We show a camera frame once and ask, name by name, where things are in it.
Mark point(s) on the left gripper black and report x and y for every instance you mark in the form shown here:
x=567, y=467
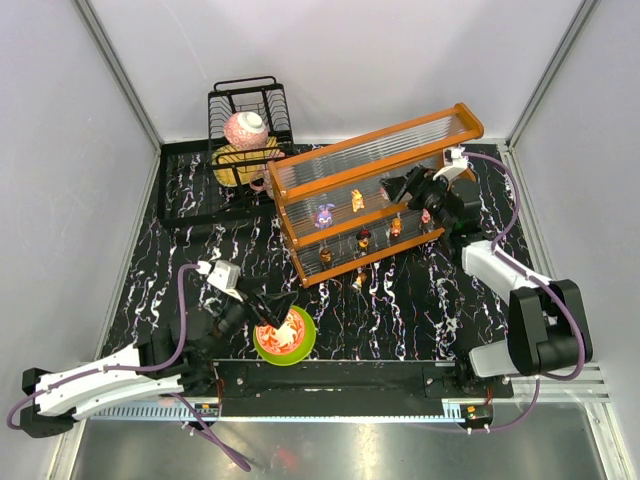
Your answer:
x=255, y=303

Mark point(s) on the purple bunny toy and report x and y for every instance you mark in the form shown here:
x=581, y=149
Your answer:
x=324, y=216

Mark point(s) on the pink pig toy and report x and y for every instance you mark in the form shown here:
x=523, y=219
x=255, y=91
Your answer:
x=425, y=216

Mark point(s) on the orange figure toy on shelf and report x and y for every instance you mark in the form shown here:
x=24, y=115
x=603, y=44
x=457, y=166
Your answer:
x=396, y=227

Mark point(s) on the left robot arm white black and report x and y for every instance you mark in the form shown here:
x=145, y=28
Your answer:
x=169, y=362

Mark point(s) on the yellow patterned bowl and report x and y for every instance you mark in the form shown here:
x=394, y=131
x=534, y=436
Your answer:
x=233, y=166

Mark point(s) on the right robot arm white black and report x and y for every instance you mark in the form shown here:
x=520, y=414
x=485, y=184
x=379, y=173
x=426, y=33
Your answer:
x=547, y=331

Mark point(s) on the small orange figure toy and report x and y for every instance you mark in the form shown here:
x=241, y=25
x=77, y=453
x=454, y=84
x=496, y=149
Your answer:
x=357, y=200

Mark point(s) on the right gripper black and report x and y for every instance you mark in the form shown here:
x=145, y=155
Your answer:
x=414, y=185

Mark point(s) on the brown haired boy toy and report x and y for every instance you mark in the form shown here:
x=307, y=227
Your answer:
x=359, y=281

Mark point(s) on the brown figure toy on shelf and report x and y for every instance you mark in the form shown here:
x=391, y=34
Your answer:
x=325, y=255

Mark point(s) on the green bowl red pattern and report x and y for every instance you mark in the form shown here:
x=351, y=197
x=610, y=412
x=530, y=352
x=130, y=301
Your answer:
x=289, y=344

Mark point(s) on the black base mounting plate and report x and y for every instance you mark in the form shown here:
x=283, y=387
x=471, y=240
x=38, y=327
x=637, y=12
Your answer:
x=333, y=389

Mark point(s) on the pink mug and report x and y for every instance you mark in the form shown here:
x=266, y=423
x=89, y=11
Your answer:
x=261, y=182

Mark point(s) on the black haired figure toy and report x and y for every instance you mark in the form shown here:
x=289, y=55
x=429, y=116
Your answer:
x=363, y=238

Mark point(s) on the pink patterned bowl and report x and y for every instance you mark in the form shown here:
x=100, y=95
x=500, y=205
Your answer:
x=246, y=131

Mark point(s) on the black wire dish rack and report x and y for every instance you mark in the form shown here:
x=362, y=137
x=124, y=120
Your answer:
x=211, y=181

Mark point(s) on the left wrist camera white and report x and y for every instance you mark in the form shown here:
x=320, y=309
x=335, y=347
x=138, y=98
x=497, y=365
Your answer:
x=223, y=276

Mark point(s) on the orange clear display shelf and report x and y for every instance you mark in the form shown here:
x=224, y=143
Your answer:
x=329, y=174

